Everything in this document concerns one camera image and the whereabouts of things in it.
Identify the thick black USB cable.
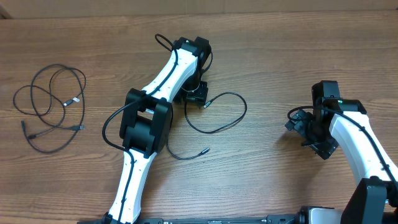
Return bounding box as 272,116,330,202
20,63,87,154

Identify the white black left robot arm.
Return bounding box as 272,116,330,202
101,37,211,223

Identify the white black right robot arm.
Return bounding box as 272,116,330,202
285,80,397,223

